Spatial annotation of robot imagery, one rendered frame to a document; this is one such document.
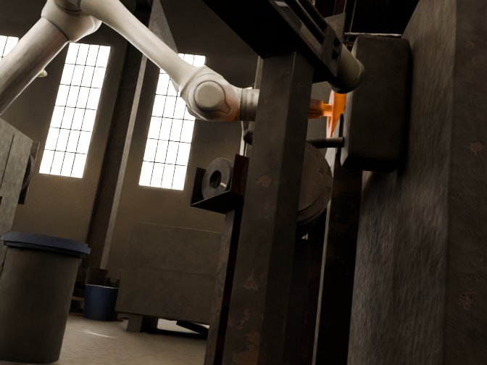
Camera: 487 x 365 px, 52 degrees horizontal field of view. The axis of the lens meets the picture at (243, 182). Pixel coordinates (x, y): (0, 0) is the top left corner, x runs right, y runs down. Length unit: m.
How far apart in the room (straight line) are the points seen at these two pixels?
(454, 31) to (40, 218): 11.94
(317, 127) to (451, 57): 3.26
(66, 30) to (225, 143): 10.21
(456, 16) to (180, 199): 10.90
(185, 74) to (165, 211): 10.33
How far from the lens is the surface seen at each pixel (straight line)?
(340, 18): 0.76
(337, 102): 1.33
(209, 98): 1.17
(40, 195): 12.54
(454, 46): 0.75
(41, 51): 1.64
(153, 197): 11.65
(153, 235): 3.53
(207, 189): 1.65
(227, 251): 1.53
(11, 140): 4.78
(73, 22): 1.64
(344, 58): 0.76
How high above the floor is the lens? 0.30
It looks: 13 degrees up
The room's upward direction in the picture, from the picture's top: 8 degrees clockwise
